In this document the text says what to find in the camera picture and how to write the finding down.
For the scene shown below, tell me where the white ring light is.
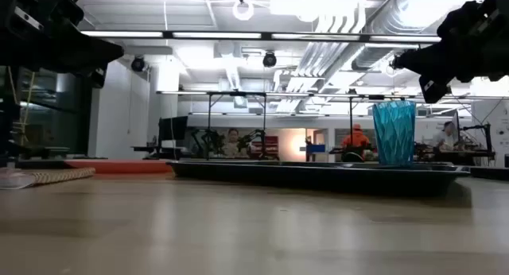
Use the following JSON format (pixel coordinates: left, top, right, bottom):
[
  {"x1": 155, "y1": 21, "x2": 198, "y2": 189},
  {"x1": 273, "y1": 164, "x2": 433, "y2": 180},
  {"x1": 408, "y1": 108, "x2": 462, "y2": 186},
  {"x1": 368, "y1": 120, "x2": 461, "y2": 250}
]
[{"x1": 232, "y1": 0, "x2": 255, "y2": 21}]

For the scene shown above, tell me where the black background rig frame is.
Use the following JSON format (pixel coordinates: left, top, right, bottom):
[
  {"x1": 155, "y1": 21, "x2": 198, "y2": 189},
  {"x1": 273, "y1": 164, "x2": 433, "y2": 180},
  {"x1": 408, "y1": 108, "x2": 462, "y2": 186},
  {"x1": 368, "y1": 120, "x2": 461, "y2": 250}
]
[
  {"x1": 348, "y1": 92, "x2": 355, "y2": 149},
  {"x1": 205, "y1": 90, "x2": 268, "y2": 161}
]

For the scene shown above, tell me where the spiral bound notepad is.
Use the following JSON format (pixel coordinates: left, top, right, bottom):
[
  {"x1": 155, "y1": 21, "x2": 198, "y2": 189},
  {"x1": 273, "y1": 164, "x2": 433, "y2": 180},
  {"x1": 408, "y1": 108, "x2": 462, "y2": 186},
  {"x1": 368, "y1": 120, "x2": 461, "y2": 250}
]
[{"x1": 0, "y1": 166, "x2": 97, "y2": 190}]

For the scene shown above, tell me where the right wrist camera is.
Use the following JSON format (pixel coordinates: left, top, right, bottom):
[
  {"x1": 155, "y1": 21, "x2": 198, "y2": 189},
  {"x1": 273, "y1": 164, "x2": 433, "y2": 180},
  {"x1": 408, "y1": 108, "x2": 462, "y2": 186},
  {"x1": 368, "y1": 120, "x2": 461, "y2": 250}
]
[{"x1": 475, "y1": 0, "x2": 509, "y2": 36}]

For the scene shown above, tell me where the black monitor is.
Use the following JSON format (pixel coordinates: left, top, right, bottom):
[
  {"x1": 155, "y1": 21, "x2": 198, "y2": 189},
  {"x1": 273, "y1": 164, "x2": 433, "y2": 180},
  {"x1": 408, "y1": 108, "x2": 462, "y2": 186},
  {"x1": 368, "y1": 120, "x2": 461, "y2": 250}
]
[{"x1": 157, "y1": 115, "x2": 188, "y2": 141}]

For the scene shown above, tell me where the black table frame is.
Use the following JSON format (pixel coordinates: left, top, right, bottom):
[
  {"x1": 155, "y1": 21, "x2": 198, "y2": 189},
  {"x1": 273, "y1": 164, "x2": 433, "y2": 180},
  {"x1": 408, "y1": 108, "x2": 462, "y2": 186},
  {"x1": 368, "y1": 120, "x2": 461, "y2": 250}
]
[{"x1": 15, "y1": 157, "x2": 509, "y2": 181}]

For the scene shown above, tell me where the black background stand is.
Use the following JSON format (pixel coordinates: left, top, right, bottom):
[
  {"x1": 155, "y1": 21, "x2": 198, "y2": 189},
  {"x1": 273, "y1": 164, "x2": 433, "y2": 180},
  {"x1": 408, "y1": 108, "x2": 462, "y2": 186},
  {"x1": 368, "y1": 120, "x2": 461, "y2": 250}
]
[{"x1": 457, "y1": 122, "x2": 496, "y2": 161}]

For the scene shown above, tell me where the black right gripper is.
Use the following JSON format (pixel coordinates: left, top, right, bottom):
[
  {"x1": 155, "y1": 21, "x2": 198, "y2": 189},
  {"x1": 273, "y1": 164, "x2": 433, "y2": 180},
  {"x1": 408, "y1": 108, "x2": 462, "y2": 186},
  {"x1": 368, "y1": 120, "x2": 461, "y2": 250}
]
[{"x1": 392, "y1": 0, "x2": 509, "y2": 105}]

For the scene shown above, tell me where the black office chair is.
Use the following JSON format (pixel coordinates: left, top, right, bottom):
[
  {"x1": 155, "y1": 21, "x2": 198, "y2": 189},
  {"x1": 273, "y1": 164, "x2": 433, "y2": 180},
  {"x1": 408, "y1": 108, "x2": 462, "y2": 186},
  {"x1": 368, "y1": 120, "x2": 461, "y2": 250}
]
[{"x1": 340, "y1": 149, "x2": 365, "y2": 163}]

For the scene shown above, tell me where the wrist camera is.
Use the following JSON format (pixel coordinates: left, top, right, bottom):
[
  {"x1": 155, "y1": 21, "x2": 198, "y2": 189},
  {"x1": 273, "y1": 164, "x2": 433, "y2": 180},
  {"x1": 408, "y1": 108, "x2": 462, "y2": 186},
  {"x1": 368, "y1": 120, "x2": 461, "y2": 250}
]
[
  {"x1": 0, "y1": 0, "x2": 85, "y2": 33},
  {"x1": 475, "y1": 0, "x2": 509, "y2": 36}
]

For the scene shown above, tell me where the black bar with light strips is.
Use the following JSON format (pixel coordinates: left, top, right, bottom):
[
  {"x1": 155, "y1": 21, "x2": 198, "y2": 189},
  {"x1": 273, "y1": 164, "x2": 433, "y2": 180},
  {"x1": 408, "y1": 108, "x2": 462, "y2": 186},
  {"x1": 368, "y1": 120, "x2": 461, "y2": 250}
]
[{"x1": 79, "y1": 29, "x2": 442, "y2": 45}]

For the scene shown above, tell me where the yellow cable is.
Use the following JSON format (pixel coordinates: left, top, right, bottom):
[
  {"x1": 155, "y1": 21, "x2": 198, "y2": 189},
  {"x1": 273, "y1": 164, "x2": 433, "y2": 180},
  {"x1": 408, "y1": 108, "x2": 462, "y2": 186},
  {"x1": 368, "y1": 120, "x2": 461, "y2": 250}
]
[{"x1": 6, "y1": 68, "x2": 37, "y2": 149}]

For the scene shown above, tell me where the blue faceted plastic cup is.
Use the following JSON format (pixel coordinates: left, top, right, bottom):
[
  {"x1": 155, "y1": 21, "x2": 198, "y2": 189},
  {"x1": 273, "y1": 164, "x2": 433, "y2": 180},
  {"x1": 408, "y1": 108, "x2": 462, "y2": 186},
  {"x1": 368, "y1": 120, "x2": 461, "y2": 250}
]
[{"x1": 371, "y1": 100, "x2": 417, "y2": 167}]

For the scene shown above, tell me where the white poster board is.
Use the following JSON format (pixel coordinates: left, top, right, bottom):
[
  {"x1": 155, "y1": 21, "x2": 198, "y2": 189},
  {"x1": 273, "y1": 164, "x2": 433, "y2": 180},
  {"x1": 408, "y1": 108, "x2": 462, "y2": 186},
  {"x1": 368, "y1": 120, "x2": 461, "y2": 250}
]
[{"x1": 471, "y1": 99, "x2": 509, "y2": 167}]

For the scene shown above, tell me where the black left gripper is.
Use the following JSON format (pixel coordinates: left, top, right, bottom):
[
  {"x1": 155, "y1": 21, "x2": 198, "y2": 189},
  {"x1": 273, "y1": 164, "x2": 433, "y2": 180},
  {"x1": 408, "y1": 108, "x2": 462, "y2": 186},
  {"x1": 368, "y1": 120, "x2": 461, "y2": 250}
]
[{"x1": 0, "y1": 25, "x2": 125, "y2": 89}]

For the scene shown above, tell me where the person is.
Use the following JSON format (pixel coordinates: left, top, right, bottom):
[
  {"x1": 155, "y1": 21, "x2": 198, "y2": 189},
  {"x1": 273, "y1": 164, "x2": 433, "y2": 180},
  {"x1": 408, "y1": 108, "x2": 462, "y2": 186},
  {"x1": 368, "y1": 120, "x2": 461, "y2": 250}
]
[
  {"x1": 340, "y1": 123, "x2": 371, "y2": 161},
  {"x1": 433, "y1": 121, "x2": 458, "y2": 151},
  {"x1": 222, "y1": 127, "x2": 251, "y2": 159}
]

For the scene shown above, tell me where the dark background desk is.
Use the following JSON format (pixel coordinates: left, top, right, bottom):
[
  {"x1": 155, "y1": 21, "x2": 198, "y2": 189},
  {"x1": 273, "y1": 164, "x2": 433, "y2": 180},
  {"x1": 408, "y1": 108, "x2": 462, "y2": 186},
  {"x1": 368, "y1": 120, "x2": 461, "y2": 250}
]
[{"x1": 132, "y1": 145, "x2": 188, "y2": 161}]

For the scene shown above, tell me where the red tool cabinet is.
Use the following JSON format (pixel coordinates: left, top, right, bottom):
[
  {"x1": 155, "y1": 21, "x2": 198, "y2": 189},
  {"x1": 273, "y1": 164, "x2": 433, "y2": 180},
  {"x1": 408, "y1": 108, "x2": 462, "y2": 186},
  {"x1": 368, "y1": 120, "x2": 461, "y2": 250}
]
[{"x1": 254, "y1": 135, "x2": 279, "y2": 160}]

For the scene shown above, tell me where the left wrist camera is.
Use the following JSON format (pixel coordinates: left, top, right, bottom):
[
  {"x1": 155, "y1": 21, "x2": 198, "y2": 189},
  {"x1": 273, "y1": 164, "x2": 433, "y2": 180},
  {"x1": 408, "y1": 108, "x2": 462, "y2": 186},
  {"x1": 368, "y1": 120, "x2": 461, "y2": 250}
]
[{"x1": 0, "y1": 0, "x2": 85, "y2": 33}]

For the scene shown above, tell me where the dark green tray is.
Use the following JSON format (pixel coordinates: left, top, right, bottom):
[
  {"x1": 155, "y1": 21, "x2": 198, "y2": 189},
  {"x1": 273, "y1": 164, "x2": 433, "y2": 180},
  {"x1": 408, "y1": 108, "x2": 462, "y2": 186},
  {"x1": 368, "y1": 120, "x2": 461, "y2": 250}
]
[{"x1": 165, "y1": 159, "x2": 471, "y2": 197}]

